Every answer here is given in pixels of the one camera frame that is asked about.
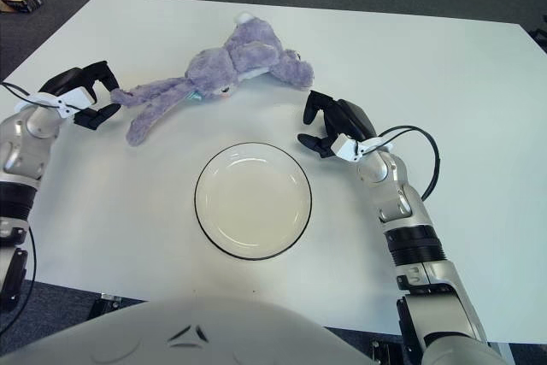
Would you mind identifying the black table frame bracket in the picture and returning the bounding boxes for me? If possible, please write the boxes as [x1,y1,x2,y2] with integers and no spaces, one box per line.
[91,291,125,321]
[369,339,405,365]

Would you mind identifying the black floor object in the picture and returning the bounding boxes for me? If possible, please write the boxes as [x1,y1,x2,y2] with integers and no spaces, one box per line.
[529,14,547,48]

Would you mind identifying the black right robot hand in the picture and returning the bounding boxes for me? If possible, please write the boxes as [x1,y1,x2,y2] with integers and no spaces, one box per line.
[297,90,377,160]

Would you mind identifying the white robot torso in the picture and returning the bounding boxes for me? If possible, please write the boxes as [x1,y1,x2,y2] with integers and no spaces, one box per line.
[0,296,377,365]

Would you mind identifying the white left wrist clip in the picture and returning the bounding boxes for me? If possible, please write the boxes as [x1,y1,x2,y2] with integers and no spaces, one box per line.
[19,86,93,119]

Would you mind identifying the white plate with black rim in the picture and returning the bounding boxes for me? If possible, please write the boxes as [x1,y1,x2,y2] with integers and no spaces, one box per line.
[194,142,313,260]

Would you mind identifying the purple plush bunny doll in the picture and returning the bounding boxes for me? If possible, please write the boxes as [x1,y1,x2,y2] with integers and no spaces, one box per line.
[111,11,316,147]

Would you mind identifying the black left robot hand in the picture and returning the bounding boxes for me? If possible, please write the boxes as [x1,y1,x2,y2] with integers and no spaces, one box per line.
[40,60,121,131]

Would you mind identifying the black cardboard box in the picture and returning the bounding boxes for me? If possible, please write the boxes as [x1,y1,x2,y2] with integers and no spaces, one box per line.
[0,0,44,14]

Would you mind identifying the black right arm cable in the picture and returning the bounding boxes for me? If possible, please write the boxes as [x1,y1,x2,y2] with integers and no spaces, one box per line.
[375,125,441,202]

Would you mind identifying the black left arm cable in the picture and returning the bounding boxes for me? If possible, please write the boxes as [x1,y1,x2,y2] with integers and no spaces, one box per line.
[0,81,39,332]

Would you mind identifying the white table leg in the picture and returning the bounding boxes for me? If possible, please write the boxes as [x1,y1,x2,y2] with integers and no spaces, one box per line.
[486,341,514,365]

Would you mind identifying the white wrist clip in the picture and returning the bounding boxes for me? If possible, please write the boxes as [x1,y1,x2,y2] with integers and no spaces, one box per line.
[332,133,394,163]
[19,86,93,119]

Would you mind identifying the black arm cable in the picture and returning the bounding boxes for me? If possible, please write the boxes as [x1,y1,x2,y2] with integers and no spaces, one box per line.
[375,125,441,202]
[0,81,39,332]

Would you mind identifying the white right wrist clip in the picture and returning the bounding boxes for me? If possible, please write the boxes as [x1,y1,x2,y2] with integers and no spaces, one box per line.
[332,133,394,163]

